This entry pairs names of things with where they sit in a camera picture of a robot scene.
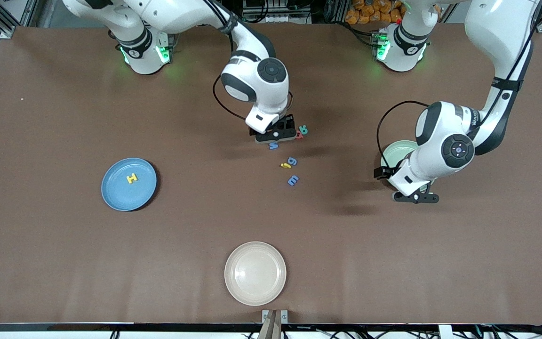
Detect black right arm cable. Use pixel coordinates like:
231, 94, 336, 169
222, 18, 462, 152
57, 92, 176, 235
212, 74, 253, 123

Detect black and white control box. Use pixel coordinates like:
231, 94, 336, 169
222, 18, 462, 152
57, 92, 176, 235
242, 0, 312, 24

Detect orange fruit pile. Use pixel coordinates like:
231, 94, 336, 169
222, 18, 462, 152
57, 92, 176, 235
345, 0, 443, 25

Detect green round plate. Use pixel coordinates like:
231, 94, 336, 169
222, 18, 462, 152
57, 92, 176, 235
381, 140, 437, 194

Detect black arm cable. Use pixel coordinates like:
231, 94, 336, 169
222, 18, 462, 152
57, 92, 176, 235
212, 74, 253, 123
373, 100, 430, 180

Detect beige round plate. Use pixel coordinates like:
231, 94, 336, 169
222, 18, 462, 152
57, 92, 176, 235
224, 242, 287, 307

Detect blue round plate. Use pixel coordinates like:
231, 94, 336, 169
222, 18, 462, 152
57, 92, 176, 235
101, 158, 158, 211

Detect brown paper table cover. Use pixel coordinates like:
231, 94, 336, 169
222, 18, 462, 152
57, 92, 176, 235
0, 23, 542, 325

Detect grey metal mount bracket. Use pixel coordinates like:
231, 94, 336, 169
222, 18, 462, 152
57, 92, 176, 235
262, 309, 289, 324

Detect beige camera pole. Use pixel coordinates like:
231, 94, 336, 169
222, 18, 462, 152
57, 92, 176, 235
257, 311, 283, 339

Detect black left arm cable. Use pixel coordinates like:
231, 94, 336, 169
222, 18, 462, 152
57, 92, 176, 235
373, 100, 430, 180

